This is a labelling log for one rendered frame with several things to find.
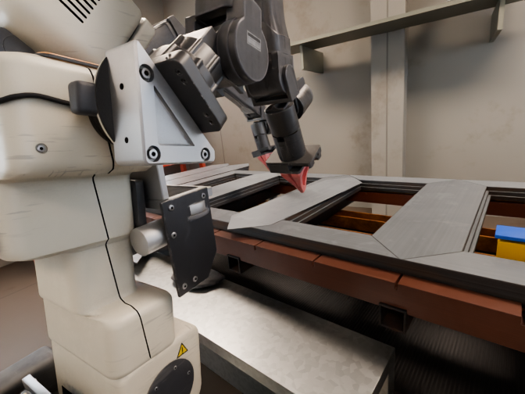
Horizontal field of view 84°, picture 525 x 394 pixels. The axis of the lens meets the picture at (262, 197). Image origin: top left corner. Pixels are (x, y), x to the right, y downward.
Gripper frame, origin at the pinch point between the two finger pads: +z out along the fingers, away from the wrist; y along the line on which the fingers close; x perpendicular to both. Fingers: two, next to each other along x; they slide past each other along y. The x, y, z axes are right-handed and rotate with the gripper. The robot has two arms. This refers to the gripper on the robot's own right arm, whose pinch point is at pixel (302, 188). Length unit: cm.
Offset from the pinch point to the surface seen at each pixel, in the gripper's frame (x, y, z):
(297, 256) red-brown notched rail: 8.2, 1.8, 14.6
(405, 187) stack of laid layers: -53, -13, 42
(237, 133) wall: -260, 240, 126
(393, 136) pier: -235, 24, 126
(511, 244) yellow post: -4.5, -38.3, 14.8
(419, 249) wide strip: 0.5, -23.3, 14.5
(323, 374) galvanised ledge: 28.2, -10.4, 21.0
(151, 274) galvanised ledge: 19, 56, 27
